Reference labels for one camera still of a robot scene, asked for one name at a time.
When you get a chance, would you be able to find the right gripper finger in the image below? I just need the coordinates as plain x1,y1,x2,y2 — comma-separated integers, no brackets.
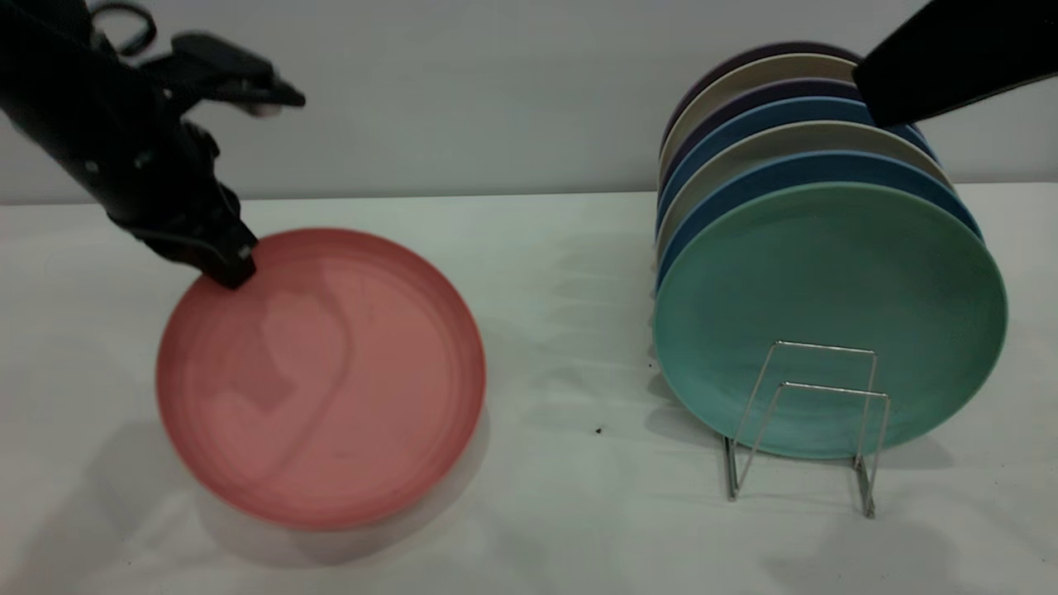
851,0,1058,130

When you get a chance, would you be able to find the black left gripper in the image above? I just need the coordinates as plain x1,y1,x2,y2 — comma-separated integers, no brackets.
106,120,260,291

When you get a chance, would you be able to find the pink round plate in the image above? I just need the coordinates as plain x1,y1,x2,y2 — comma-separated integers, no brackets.
155,228,487,531

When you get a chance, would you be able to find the dark purple round plate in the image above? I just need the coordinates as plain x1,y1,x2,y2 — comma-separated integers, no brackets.
659,79,869,193
665,43,865,137

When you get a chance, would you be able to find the blue round plate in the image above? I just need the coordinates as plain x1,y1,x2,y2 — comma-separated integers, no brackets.
655,151,984,290
657,98,940,234

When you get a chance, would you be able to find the beige round plate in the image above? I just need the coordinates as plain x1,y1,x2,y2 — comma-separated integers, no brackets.
655,121,956,262
659,55,860,162

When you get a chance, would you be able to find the green round plate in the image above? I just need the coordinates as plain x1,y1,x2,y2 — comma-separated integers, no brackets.
652,183,1008,460

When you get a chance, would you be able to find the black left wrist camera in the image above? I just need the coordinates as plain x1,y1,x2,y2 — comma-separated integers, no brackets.
136,32,307,117

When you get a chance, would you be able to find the black cable loop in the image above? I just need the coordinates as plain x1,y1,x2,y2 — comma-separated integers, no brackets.
89,0,159,55

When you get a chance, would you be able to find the silver wire plate rack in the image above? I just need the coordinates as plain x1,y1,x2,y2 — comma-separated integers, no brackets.
723,340,892,520

